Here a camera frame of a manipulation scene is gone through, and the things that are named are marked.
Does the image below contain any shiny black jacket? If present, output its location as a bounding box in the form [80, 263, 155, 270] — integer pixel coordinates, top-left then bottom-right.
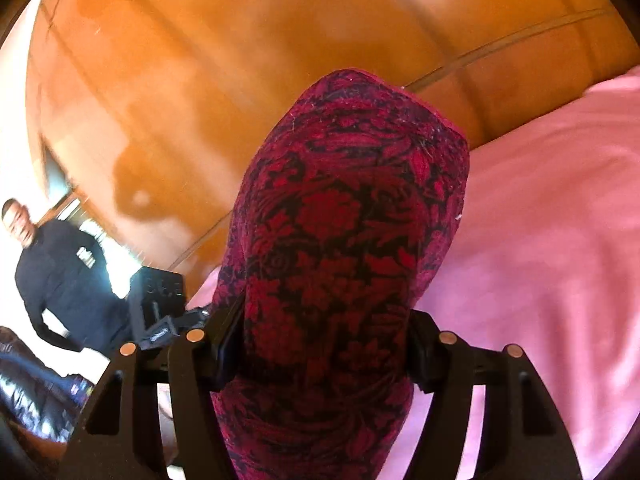
[1, 326, 94, 443]

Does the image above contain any pink bed cover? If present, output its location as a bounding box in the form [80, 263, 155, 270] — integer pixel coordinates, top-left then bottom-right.
[159, 64, 640, 480]

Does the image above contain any person in black top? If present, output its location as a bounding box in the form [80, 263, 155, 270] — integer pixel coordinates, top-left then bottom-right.
[1, 198, 132, 358]

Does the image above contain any red floral knit sweater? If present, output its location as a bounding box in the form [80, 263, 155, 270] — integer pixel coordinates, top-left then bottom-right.
[212, 70, 470, 479]

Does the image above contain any wooden panelled headboard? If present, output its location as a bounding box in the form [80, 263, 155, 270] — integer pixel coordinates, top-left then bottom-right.
[26, 0, 639, 276]

